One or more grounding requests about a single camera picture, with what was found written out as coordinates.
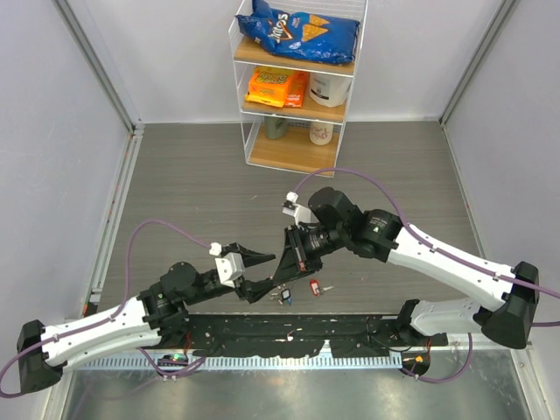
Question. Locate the orange snack box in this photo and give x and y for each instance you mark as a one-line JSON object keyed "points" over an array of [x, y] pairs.
{"points": [[277, 87]]}

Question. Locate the silver key on red tag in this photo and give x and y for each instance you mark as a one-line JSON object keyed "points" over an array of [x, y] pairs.
{"points": [[323, 290]]}

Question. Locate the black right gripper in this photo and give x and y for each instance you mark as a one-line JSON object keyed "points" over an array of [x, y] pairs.
{"points": [[291, 265]]}

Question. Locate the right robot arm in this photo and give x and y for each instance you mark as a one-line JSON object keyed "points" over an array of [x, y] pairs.
{"points": [[500, 301]]}

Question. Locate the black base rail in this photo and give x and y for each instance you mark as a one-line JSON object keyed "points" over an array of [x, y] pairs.
{"points": [[298, 335]]}

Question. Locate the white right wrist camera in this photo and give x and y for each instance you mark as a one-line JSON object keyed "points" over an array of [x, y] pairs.
{"points": [[300, 214]]}

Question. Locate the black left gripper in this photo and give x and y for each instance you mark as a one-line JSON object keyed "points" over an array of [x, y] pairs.
{"points": [[252, 290]]}

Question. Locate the white paper cup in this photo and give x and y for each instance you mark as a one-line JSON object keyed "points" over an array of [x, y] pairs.
{"points": [[321, 133]]}

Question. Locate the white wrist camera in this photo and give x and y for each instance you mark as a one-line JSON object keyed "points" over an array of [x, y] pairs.
{"points": [[300, 214], [229, 265]]}

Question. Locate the blue Doritos chip bag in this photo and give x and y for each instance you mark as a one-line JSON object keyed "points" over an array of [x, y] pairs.
{"points": [[301, 35]]}

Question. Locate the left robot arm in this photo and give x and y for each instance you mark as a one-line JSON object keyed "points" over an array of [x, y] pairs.
{"points": [[148, 319]]}

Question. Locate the white pouch bag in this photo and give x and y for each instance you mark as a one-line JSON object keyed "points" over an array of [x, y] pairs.
{"points": [[329, 90]]}

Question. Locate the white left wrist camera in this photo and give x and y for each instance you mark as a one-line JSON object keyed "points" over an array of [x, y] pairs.
{"points": [[229, 265]]}

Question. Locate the large metal keyring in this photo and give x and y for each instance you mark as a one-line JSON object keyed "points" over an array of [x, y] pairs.
{"points": [[276, 295]]}

